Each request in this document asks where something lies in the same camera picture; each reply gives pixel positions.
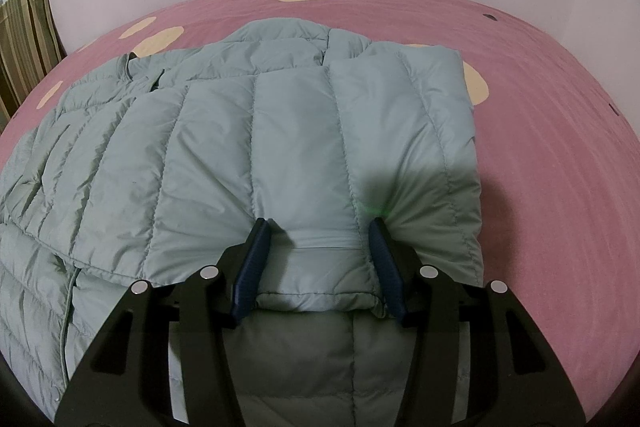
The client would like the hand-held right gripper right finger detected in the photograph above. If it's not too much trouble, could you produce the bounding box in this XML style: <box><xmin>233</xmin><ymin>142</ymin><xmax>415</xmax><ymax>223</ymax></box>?
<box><xmin>368</xmin><ymin>217</ymin><xmax>589</xmax><ymax>427</ymax></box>

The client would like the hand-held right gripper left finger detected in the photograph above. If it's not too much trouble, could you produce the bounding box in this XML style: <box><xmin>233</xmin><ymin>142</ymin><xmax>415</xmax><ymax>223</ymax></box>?
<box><xmin>54</xmin><ymin>217</ymin><xmax>274</xmax><ymax>427</ymax></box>

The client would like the light blue puffer jacket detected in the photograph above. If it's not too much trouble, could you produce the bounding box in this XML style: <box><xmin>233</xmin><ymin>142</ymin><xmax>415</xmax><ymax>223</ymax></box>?
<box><xmin>0</xmin><ymin>18</ymin><xmax>485</xmax><ymax>427</ymax></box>

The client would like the pink dotted bed sheet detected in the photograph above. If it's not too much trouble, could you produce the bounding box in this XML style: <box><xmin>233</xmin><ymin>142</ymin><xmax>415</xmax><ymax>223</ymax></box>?
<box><xmin>0</xmin><ymin>0</ymin><xmax>640</xmax><ymax>427</ymax></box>

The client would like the striped pillow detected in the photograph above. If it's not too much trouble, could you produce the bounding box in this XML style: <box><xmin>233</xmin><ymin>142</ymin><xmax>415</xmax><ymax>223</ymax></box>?
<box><xmin>0</xmin><ymin>0</ymin><xmax>68</xmax><ymax>128</ymax></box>

